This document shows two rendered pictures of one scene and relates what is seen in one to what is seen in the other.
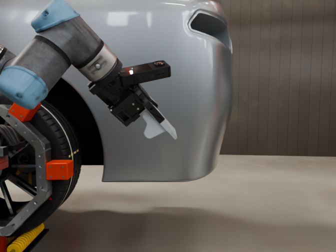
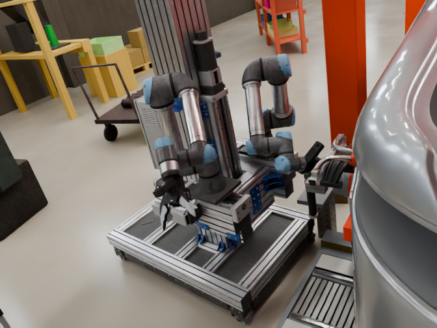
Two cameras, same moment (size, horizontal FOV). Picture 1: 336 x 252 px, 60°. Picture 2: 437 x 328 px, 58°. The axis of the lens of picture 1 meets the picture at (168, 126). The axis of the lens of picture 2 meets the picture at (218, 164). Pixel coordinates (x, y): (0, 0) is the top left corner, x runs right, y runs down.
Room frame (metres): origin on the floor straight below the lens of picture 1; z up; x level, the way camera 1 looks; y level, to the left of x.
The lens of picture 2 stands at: (1.60, -0.79, 1.92)
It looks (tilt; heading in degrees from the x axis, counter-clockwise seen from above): 28 degrees down; 129
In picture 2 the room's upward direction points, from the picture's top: 13 degrees counter-clockwise
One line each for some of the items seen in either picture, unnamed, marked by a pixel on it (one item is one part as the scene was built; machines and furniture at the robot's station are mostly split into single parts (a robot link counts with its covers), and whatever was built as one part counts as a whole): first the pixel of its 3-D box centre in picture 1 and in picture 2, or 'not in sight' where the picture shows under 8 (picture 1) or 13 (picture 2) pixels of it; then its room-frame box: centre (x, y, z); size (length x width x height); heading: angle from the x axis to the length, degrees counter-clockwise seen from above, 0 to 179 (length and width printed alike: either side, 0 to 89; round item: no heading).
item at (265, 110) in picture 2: not in sight; (261, 120); (0.46, 1.08, 0.98); 0.13 x 0.12 x 0.14; 28
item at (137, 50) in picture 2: not in sight; (132, 51); (-4.77, 5.05, 0.39); 1.38 x 1.05 x 0.79; 86
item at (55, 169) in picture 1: (59, 169); (356, 228); (1.20, 0.45, 0.85); 0.09 x 0.08 x 0.07; 90
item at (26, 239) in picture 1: (27, 237); not in sight; (1.29, 0.65, 0.51); 0.29 x 0.06 x 0.06; 0
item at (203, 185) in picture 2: not in sight; (210, 178); (0.40, 0.58, 0.87); 0.15 x 0.15 x 0.10
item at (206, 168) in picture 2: not in sight; (204, 159); (0.39, 0.58, 0.98); 0.13 x 0.12 x 0.14; 39
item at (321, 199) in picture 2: not in sight; (322, 185); (0.72, 1.29, 0.44); 0.43 x 0.17 x 0.03; 90
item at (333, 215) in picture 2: not in sight; (326, 210); (0.72, 1.32, 0.21); 0.10 x 0.10 x 0.42; 0
